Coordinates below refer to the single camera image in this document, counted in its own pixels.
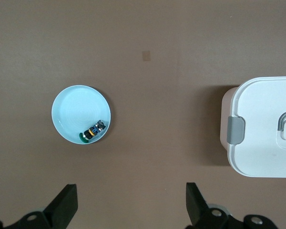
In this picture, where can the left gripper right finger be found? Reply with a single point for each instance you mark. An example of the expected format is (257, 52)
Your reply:
(197, 210)

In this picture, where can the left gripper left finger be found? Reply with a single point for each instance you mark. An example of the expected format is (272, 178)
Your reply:
(62, 210)

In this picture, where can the white lidded container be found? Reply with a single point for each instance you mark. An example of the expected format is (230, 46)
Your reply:
(264, 155)

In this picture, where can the light blue round plate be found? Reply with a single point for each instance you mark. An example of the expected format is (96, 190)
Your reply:
(78, 107)

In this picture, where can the green push button switch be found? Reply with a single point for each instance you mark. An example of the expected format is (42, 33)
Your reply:
(93, 131)

